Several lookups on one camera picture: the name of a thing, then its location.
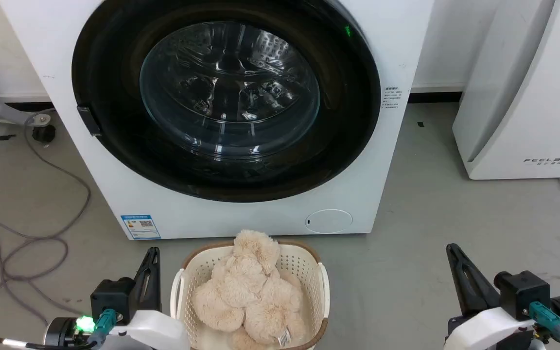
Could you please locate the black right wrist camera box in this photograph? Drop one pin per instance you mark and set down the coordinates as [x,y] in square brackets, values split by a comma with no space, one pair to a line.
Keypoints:
[523,291]

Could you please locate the cream plastic laundry basket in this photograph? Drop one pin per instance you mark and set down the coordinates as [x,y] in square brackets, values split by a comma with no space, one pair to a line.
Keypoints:
[309,272]

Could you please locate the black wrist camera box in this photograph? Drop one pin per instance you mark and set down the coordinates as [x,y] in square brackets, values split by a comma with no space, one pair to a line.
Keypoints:
[112,299]
[523,291]

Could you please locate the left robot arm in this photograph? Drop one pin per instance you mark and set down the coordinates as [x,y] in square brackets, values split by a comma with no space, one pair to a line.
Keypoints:
[63,333]

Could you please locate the black round washer door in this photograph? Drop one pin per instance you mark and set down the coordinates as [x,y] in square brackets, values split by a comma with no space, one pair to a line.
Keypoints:
[114,121]

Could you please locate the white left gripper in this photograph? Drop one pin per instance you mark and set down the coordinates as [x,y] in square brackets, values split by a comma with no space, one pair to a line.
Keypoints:
[156,330]

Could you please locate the oval white filter cover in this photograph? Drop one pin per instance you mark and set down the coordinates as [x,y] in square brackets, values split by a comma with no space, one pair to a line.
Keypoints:
[329,221]

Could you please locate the small text warning sticker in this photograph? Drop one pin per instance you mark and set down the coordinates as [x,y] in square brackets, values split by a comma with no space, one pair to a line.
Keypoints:
[391,98]

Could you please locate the white Feelbird appliance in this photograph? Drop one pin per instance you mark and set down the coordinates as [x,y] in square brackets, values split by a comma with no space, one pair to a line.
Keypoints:
[518,97]

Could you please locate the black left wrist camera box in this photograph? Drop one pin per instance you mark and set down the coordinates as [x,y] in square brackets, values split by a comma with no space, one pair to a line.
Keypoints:
[112,299]

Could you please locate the white front-load washing machine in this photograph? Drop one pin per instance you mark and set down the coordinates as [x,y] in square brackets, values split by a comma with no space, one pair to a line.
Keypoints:
[396,43]

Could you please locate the beige plush teddy bear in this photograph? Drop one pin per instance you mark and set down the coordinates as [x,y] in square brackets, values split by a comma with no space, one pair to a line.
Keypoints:
[246,291]

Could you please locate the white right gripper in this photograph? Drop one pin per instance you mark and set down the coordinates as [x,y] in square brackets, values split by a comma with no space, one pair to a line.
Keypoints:
[484,330]

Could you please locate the blue energy label sticker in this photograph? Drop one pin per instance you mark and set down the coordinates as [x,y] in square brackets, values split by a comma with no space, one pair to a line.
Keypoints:
[140,226]

